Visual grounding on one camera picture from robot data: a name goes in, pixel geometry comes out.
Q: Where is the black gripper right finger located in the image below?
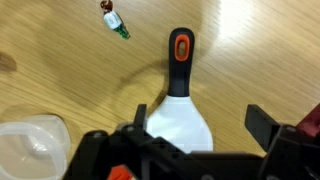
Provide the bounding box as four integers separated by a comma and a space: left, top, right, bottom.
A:
244, 104, 320, 180

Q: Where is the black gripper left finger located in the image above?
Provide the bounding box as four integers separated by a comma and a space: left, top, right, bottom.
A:
63, 104, 201, 180

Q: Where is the white hand broom black handle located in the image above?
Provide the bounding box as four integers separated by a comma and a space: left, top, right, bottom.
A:
145, 27, 214, 154

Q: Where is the green white sweet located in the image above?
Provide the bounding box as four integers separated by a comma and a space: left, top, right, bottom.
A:
103, 9, 131, 40

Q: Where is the red plastic lid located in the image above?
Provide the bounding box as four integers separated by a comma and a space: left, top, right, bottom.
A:
107, 164, 136, 180

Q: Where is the coral pink cloth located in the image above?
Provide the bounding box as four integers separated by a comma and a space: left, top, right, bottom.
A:
295, 103, 320, 138

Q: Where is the clear plastic container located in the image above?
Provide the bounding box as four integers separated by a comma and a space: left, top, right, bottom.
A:
0, 114, 72, 180

